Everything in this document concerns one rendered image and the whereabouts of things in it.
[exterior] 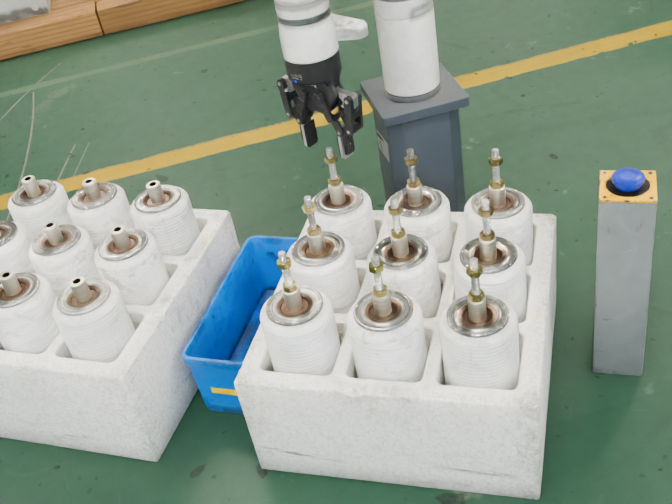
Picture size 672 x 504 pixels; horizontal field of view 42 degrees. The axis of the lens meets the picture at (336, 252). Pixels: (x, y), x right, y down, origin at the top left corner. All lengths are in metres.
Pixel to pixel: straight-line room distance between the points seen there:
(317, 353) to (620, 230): 0.42
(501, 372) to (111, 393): 0.53
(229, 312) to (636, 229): 0.65
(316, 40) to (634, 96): 1.04
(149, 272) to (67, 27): 1.59
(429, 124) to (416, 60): 0.11
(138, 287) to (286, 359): 0.30
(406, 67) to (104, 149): 0.97
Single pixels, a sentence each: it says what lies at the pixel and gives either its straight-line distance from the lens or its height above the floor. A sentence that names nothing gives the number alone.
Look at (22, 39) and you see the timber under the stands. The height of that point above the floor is 0.05.
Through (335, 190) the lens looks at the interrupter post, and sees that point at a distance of 1.28.
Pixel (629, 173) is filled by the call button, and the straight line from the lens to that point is 1.17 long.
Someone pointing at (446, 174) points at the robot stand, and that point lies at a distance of 1.49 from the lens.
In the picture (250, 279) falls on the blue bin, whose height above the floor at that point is 0.06.
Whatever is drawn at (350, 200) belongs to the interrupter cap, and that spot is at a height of 0.25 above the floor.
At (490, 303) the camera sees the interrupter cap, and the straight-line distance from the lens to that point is 1.09.
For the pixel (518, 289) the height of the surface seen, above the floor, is 0.21.
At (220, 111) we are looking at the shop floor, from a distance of 2.18.
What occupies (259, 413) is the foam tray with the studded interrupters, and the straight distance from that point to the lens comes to 1.18.
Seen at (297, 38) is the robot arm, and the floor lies 0.53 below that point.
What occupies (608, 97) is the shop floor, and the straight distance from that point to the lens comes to 2.02.
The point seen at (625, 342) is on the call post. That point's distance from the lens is 1.31.
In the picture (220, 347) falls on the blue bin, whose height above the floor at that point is 0.05.
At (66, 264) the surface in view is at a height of 0.23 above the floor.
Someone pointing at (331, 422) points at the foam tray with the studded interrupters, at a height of 0.12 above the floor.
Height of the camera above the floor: 0.98
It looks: 37 degrees down
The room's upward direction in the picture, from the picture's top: 11 degrees counter-clockwise
